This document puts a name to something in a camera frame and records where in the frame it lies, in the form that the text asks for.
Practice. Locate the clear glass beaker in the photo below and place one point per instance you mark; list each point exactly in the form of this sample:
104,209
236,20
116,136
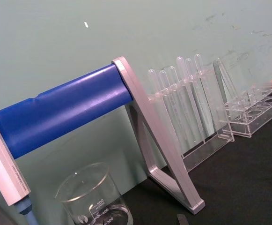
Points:
91,206

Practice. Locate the black table cloth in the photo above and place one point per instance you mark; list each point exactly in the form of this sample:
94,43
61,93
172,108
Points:
243,178

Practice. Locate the clear acrylic test tube rack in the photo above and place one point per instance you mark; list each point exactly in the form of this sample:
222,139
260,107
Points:
255,117

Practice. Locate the clear acrylic pipette rack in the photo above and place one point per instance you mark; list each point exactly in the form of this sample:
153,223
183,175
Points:
210,145

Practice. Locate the small dark grey strip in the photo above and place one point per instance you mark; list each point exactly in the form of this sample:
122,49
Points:
182,220

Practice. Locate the blue plastic stem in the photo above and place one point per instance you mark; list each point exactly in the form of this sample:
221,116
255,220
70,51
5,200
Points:
25,212

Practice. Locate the blue bar stand silver frame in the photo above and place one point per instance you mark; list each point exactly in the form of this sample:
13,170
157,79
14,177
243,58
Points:
68,110

